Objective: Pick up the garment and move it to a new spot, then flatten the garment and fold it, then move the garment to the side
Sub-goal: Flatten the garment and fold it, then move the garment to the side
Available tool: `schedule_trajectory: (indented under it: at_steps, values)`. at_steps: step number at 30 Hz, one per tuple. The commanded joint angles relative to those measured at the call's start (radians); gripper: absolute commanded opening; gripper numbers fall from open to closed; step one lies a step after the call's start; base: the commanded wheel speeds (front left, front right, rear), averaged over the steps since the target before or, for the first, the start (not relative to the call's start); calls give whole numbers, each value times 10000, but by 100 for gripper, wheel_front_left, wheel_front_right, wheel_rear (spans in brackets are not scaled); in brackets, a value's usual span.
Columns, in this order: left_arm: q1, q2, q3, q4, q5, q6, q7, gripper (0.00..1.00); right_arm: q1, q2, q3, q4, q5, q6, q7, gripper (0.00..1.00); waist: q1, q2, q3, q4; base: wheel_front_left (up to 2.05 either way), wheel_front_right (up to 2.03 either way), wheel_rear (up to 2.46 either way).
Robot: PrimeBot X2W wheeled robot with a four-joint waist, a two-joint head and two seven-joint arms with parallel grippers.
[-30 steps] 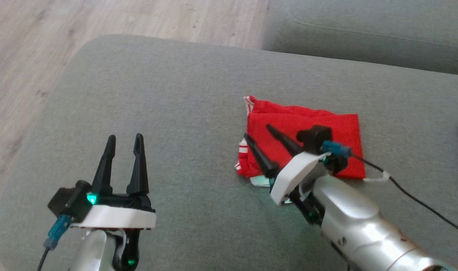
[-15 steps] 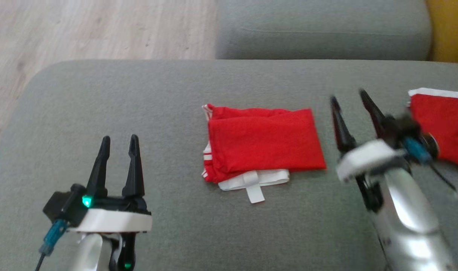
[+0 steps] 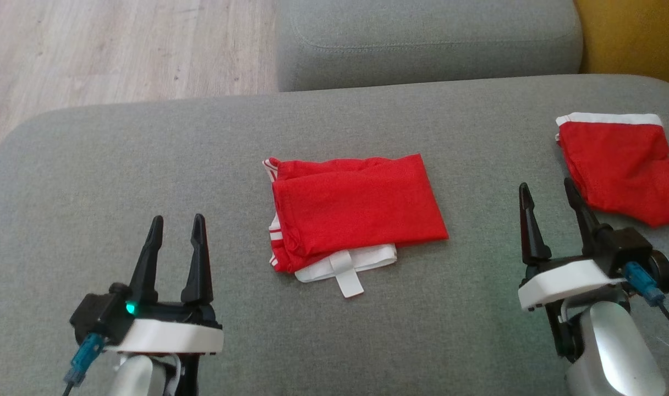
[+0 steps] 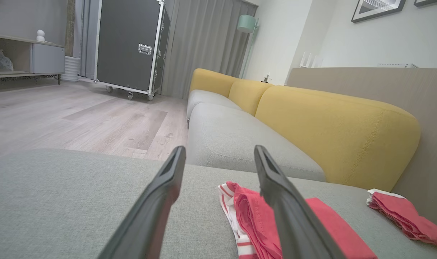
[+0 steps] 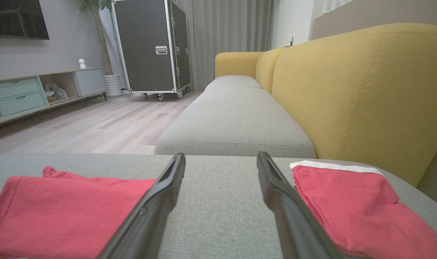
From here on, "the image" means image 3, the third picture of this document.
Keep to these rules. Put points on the red shorts with white waistband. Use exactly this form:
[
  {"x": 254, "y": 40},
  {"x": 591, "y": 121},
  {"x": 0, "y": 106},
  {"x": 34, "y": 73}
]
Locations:
[{"x": 626, "y": 165}]

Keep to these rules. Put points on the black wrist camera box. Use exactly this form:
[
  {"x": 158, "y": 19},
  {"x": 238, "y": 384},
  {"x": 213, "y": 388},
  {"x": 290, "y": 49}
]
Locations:
[
  {"x": 100, "y": 316},
  {"x": 626, "y": 250}
]

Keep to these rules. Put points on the small grey sofa cushion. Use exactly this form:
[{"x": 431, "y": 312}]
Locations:
[{"x": 422, "y": 44}]

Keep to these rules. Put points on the yellow sofa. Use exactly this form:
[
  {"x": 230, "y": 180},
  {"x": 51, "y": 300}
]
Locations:
[{"x": 637, "y": 38}]

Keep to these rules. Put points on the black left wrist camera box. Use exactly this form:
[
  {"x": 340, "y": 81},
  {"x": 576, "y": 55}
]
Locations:
[{"x": 100, "y": 316}]

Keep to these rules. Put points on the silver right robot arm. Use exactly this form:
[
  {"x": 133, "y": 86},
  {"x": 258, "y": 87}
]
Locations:
[{"x": 615, "y": 352}]

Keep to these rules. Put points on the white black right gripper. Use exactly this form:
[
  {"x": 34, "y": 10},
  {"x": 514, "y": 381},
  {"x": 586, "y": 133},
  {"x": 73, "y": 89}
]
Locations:
[{"x": 565, "y": 280}]

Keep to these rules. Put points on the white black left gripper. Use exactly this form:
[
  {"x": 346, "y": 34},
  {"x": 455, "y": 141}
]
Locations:
[{"x": 169, "y": 335}]

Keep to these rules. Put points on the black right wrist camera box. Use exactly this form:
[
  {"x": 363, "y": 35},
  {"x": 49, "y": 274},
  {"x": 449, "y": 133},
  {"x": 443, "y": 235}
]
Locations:
[{"x": 626, "y": 250}]

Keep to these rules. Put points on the red and white shirt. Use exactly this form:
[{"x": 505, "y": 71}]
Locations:
[{"x": 356, "y": 209}]

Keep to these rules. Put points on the large grey sofa seat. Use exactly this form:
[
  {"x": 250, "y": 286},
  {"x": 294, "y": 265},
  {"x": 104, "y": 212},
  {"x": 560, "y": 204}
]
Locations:
[{"x": 334, "y": 341}]

